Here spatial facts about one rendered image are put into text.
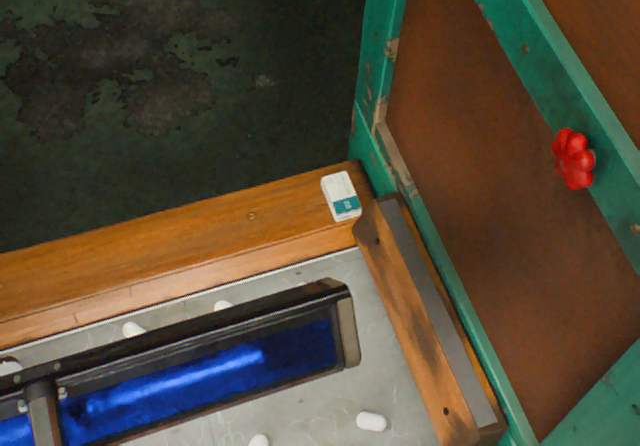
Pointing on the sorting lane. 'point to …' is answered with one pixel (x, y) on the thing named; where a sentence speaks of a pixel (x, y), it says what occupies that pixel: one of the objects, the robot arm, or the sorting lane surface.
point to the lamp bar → (196, 366)
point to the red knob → (573, 159)
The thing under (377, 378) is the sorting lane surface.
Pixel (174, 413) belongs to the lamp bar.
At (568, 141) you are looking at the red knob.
